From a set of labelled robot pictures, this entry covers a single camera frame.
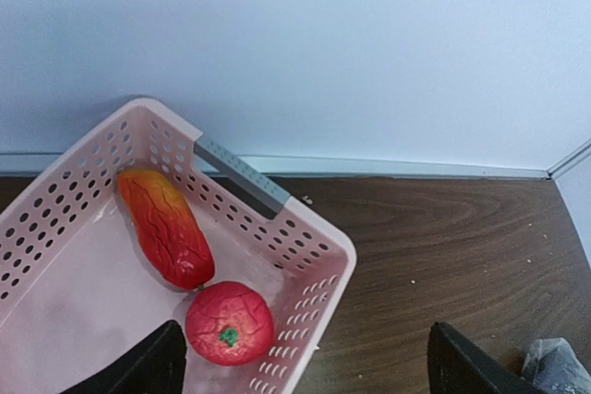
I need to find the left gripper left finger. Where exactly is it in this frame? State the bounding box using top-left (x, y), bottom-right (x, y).
top-left (63, 319), bottom-right (187, 394)

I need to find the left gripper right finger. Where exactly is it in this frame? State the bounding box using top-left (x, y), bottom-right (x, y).
top-left (428, 322), bottom-right (542, 394)

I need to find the red fake fruit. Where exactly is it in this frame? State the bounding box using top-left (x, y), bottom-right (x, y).
top-left (185, 281), bottom-right (274, 366)

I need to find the clear zip top bag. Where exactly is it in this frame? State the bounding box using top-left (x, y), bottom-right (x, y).
top-left (521, 338), bottom-right (590, 394)

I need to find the orange fake mango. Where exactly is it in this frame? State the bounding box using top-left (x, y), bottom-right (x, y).
top-left (117, 168), bottom-right (215, 291)

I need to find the pink perforated plastic basket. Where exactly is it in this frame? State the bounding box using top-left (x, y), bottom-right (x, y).
top-left (1, 98), bottom-right (356, 393)

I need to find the right aluminium corner post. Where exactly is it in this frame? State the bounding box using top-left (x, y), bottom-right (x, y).
top-left (548, 139), bottom-right (591, 180)

